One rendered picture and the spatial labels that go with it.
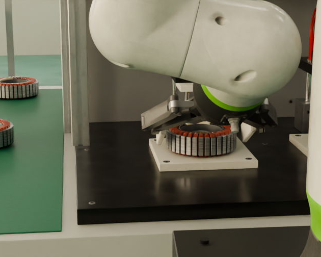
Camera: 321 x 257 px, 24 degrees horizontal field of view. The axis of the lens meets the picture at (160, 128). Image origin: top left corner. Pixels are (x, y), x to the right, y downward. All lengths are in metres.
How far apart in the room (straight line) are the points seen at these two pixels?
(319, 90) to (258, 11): 0.31
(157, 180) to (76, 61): 0.27
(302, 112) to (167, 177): 0.36
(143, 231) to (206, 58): 0.26
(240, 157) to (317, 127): 0.64
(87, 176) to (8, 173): 0.16
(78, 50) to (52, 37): 6.36
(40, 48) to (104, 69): 6.21
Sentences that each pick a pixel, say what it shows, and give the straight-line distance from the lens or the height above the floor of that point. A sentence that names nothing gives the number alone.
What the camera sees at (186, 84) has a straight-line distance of 1.19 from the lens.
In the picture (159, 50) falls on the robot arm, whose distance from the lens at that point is 0.79.
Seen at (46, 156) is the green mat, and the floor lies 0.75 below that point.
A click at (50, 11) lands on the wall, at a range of 7.55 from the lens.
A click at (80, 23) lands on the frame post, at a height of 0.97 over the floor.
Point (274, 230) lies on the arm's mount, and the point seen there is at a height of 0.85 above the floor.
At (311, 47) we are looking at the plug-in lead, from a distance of 1.32.
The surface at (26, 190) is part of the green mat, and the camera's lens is 1.10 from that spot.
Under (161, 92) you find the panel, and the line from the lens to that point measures 1.41.
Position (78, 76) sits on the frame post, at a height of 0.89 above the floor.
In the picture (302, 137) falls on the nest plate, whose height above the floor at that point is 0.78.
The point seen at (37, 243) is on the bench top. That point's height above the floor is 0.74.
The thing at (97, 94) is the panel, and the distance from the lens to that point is 1.40.
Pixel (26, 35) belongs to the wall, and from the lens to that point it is 7.59.
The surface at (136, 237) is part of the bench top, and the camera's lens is 0.94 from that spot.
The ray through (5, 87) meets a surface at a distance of 1.74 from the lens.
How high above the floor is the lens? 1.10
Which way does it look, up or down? 14 degrees down
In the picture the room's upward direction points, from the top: straight up
